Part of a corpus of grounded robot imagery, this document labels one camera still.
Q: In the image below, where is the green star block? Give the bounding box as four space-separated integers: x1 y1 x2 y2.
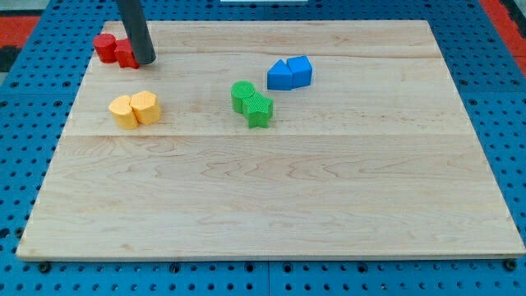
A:
242 92 274 128

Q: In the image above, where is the grey cylindrical robot arm stick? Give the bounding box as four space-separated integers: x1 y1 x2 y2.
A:
116 0 156 65

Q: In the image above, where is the yellow hexagon block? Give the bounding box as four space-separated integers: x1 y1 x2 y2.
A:
130 90 161 125

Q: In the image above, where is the blue cube block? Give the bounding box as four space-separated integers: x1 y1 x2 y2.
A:
287 55 312 88

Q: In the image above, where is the red cylinder block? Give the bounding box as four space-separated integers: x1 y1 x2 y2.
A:
93 33 117 63

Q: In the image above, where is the yellow heart block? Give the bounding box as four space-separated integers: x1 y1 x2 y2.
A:
108 95 138 130

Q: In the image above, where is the blue triangle block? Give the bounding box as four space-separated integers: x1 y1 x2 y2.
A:
266 59 293 90

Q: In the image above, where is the green cylinder block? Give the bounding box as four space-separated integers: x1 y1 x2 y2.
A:
230 81 256 113

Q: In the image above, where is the red star block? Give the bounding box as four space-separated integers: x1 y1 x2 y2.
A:
114 39 140 69

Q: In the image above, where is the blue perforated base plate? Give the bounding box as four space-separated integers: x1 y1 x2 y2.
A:
1 1 525 295

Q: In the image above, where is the wooden board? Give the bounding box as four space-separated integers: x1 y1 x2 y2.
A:
16 20 525 262

